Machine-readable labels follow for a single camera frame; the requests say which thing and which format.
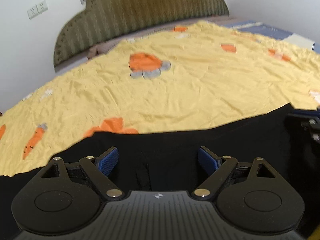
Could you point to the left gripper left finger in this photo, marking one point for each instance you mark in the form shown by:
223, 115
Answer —
97, 169

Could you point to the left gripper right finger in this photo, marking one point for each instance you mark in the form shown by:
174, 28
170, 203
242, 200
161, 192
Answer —
219, 170

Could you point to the black trousers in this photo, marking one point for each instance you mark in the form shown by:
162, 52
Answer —
168, 161

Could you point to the yellow carrot print quilt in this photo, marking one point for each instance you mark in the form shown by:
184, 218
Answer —
198, 77

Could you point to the grey brown bed sheet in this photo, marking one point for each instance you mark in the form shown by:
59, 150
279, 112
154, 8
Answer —
104, 47

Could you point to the olive padded headboard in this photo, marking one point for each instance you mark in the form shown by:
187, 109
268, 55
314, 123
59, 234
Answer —
103, 20

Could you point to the white wall socket pair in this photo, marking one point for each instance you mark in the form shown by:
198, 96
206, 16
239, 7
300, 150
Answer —
37, 9

